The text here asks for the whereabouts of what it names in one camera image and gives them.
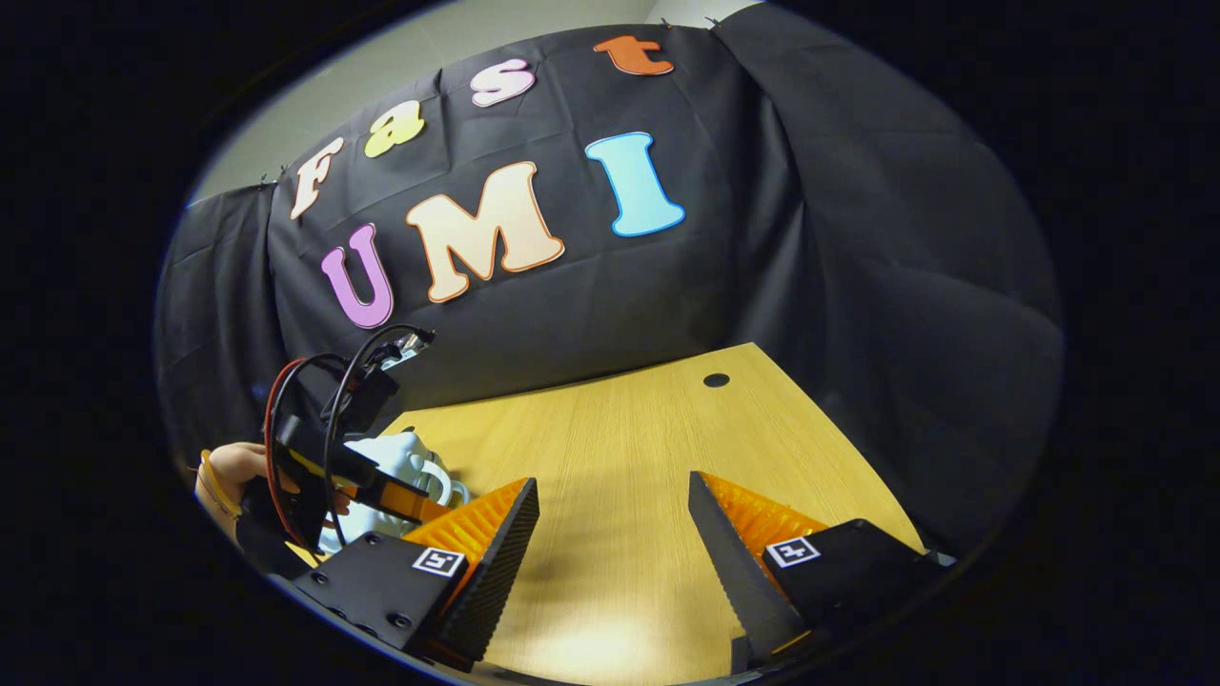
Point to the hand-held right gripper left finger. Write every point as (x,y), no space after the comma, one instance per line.
(500,572)

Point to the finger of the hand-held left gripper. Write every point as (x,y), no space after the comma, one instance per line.
(400,494)

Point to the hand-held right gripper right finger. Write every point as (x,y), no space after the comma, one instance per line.
(734,562)

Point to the light blue suitcase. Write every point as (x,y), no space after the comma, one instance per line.
(405,457)

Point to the yellow wristband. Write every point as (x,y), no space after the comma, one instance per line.
(215,488)

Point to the black backdrop cloth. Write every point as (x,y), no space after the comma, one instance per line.
(667,305)

